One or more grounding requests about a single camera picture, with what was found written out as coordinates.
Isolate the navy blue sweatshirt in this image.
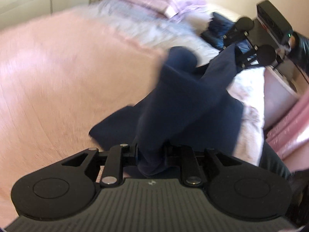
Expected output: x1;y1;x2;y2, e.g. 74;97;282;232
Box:
89;45;244;176

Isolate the pile of dark clothes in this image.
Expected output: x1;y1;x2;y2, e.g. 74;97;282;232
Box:
200;12;254;53

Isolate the person's right hand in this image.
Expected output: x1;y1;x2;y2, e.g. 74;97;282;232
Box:
289;35;296;49

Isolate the person's black right sleeve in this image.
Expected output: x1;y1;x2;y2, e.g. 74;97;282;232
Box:
288;32;308;76

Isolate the white plastic storage box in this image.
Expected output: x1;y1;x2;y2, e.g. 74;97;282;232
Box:
263;60;300;131

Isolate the pink curtain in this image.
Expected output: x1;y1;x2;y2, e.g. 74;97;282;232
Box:
266;92;308;160

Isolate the pink quilted bed cover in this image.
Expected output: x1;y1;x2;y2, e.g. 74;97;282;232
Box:
0;0;266;225

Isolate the person's dark trouser leg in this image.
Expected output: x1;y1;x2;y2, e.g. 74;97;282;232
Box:
259;142;308;231

